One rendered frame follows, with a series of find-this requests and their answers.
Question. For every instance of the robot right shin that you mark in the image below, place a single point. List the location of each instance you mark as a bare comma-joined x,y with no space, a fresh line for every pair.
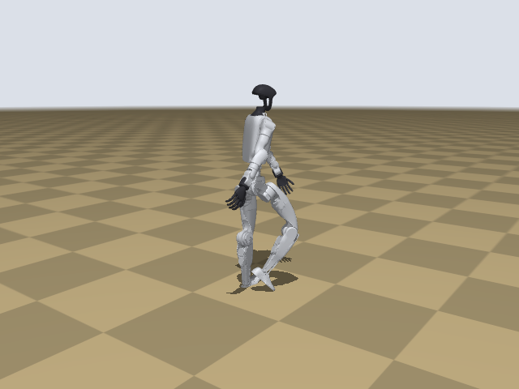
280,248

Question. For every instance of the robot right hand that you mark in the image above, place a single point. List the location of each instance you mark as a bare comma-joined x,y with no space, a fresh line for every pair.
240,194

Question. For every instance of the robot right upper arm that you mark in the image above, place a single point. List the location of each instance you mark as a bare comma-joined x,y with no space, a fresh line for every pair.
266,129

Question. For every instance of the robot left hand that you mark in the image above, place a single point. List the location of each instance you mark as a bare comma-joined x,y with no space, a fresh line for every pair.
282,181

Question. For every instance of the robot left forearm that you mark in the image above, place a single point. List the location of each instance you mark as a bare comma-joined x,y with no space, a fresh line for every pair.
273,163

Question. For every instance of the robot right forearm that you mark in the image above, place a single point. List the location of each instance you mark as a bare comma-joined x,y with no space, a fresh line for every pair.
255,164

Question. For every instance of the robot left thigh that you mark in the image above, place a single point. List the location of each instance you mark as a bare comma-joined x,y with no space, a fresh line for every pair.
248,215

